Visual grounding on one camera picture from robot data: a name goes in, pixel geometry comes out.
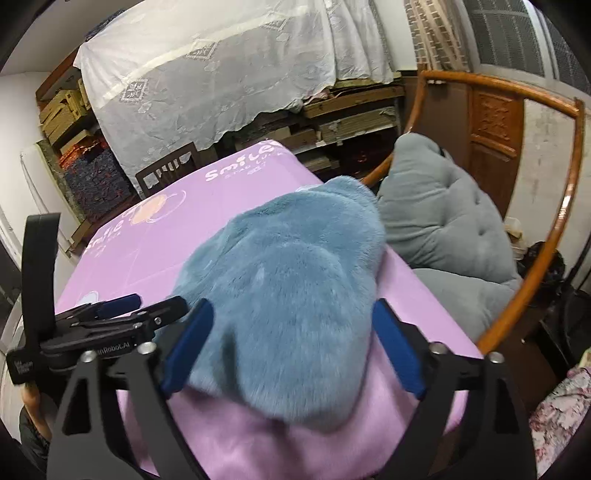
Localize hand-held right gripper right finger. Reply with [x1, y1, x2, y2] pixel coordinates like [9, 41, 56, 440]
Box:
[372, 299, 539, 480]

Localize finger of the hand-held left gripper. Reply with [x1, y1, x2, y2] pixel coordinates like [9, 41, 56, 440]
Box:
[55, 293, 141, 326]
[69, 295, 190, 346]

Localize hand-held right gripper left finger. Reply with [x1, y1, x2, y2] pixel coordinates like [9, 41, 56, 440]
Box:
[50, 298, 215, 480]

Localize blue fleece jacket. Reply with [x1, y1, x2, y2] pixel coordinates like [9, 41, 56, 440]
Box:
[168, 175, 389, 432]

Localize white leaning boards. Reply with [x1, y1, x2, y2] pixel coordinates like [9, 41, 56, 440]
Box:
[18, 141, 79, 254]

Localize green marbled board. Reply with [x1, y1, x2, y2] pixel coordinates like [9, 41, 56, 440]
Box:
[37, 138, 85, 223]

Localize stack of dark floral boxes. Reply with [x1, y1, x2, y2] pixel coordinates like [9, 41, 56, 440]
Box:
[62, 150, 140, 219]

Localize red orange patterned boxes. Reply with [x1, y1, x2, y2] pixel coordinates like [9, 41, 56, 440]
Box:
[58, 134, 105, 170]

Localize pink printed bed sheet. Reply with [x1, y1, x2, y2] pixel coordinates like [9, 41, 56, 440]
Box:
[55, 138, 485, 480]

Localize grey tufted cushion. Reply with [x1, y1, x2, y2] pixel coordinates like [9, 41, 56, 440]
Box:
[376, 134, 525, 326]

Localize dark wooden chair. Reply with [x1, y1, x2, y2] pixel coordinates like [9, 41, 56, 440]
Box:
[135, 142, 202, 200]

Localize black bag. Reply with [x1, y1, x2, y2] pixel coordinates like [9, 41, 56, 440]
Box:
[516, 240, 567, 288]

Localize pink floral cloth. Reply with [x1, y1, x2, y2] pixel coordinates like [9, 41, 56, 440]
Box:
[529, 364, 591, 468]

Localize brown wooden shelf unit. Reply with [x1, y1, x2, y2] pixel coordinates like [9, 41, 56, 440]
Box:
[34, 48, 112, 232]

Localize round wooden armchair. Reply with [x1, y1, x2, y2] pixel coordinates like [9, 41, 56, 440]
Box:
[360, 69, 585, 357]

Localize white lace cloth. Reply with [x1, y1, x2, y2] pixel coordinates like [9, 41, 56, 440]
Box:
[74, 0, 396, 154]

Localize beige checked curtain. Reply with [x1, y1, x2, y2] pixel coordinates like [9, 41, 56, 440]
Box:
[404, 0, 472, 73]

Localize window beside curtain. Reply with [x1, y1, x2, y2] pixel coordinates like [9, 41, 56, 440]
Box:
[462, 0, 583, 89]

